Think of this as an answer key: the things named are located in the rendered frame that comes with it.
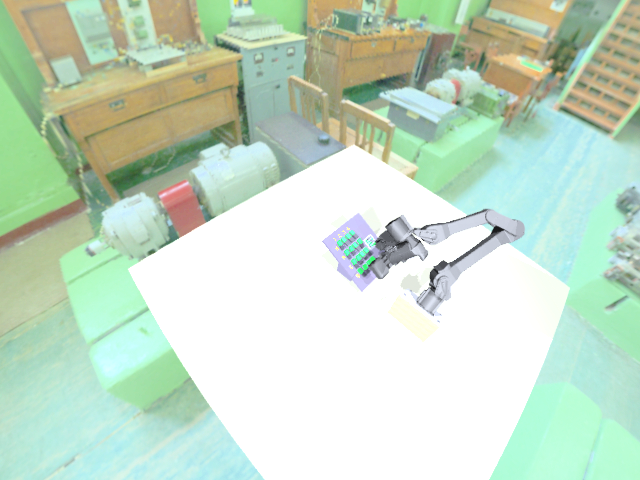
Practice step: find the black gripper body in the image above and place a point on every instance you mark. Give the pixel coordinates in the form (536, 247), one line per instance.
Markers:
(379, 267)

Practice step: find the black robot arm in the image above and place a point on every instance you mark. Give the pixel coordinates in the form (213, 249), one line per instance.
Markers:
(444, 275)

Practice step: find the lavender switch panel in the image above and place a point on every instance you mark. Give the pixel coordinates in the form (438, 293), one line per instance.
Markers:
(353, 246)

